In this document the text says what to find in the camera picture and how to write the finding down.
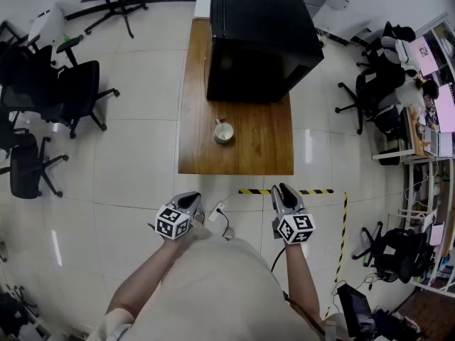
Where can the black rolling screen stand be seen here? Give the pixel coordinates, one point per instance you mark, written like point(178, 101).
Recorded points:
point(113, 4)

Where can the white air purifier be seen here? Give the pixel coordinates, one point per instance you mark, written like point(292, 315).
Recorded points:
point(46, 23)

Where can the black waste bin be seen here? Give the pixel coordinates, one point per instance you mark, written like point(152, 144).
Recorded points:
point(389, 156)

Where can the black mesh office chair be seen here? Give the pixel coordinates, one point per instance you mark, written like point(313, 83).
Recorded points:
point(25, 80)
point(25, 172)

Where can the white wall shelf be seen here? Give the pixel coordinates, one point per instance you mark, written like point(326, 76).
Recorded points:
point(440, 37)

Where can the person's right forearm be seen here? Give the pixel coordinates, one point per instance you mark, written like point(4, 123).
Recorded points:
point(300, 279)

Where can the person's right shoe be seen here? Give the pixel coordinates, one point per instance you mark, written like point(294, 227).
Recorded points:
point(229, 233)

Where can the person's beige shirt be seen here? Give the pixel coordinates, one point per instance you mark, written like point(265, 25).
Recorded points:
point(213, 290)

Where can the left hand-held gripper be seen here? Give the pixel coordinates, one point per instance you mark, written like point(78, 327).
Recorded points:
point(172, 224)

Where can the person's left forearm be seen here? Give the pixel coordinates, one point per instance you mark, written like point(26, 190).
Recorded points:
point(142, 279)

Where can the wooden top office desk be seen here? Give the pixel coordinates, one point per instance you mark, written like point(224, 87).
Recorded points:
point(414, 137)

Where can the white cup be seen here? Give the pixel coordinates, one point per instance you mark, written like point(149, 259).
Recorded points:
point(223, 135)

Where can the yellow black floor tape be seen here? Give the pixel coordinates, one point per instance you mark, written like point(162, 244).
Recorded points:
point(344, 226)

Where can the silver laptop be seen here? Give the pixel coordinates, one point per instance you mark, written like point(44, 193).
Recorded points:
point(439, 144)

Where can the pink lit monitor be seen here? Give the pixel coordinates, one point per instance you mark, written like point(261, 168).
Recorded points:
point(424, 55)
point(448, 108)

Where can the black handheld screen device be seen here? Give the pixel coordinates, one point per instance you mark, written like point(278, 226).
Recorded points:
point(355, 311)

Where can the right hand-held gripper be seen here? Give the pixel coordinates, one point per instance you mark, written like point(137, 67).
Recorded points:
point(296, 227)

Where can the white power strip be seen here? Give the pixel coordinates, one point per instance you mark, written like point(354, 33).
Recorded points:
point(217, 211)

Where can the metal spoon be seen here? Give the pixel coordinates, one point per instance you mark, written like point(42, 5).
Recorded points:
point(220, 120)

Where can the black mini fridge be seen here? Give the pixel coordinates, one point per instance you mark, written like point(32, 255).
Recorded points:
point(263, 41)

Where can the white metal shelf rack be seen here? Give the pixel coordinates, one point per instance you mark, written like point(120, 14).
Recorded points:
point(412, 204)

